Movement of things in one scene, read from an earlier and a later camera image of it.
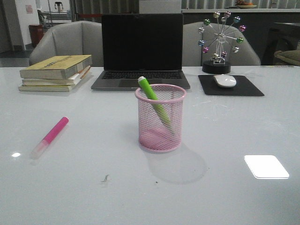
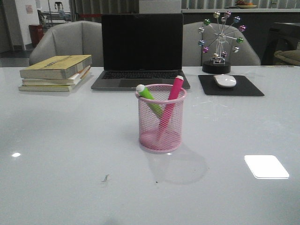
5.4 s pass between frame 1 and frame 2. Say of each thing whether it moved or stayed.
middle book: stayed
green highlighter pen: moved
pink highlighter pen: moved
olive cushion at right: stayed
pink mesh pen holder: stayed
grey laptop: stayed
